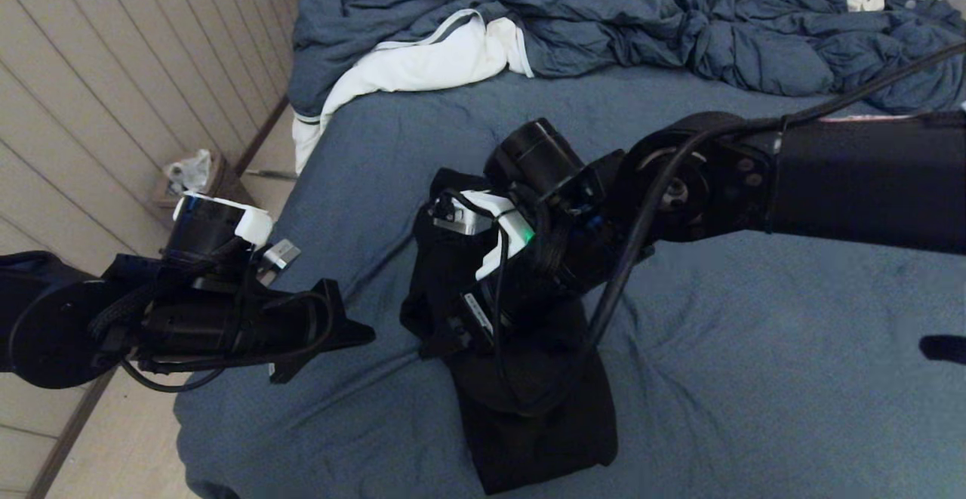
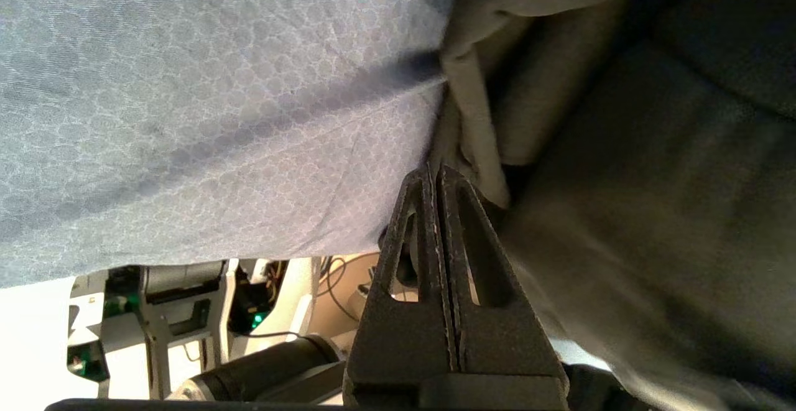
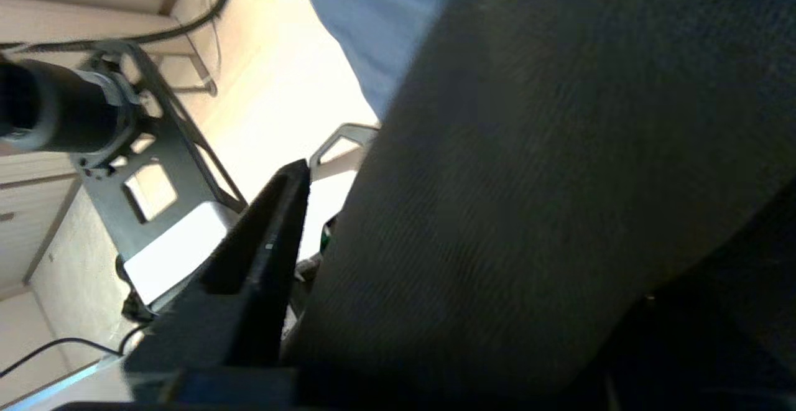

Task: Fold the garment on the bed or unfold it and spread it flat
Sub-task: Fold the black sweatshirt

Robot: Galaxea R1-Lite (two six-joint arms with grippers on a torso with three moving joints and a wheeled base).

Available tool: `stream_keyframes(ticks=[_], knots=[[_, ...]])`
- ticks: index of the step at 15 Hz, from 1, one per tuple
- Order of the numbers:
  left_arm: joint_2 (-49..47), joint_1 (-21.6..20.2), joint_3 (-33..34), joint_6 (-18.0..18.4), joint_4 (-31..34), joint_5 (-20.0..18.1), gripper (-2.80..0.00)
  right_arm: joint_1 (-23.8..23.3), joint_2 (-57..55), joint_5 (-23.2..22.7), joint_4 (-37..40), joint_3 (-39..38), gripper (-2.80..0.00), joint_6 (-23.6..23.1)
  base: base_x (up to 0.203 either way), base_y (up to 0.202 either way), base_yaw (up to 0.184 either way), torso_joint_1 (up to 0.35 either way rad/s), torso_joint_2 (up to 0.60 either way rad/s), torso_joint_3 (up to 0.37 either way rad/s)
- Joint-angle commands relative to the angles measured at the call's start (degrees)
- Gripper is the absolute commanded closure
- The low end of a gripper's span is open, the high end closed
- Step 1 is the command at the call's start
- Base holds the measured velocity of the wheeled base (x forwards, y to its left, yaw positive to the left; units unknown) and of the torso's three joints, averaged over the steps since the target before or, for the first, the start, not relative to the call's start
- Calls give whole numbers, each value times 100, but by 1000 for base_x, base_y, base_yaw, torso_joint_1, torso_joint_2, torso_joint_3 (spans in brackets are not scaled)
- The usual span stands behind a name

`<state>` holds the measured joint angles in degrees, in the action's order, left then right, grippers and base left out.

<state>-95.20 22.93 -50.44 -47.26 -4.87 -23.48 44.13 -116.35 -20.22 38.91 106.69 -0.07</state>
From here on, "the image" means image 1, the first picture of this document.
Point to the white garment with dark stripe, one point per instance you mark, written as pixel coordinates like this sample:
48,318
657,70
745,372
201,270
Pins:
392,72

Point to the crumpled blue duvet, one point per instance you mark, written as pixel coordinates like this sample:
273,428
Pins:
641,20

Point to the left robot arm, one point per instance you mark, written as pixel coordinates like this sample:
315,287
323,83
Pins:
45,325

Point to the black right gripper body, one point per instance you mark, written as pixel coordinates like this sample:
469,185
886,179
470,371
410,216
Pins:
551,280

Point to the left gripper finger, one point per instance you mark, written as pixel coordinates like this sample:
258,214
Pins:
343,329
294,367

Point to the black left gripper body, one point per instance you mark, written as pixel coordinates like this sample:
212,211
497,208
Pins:
219,333

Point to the white plastic bin bag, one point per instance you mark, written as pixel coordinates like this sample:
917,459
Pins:
189,173

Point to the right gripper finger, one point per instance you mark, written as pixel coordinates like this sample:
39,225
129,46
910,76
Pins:
472,325

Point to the black hooded sweatshirt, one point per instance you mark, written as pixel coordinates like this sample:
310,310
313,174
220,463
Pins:
543,431

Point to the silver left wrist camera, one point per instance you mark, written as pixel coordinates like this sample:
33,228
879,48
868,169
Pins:
281,254

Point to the brown trash bin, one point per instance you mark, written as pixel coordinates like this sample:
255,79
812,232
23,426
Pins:
226,178

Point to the blue bed sheet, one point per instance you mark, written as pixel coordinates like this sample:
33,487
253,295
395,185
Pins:
755,371

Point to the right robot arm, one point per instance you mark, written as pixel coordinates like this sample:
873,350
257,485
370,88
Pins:
868,182

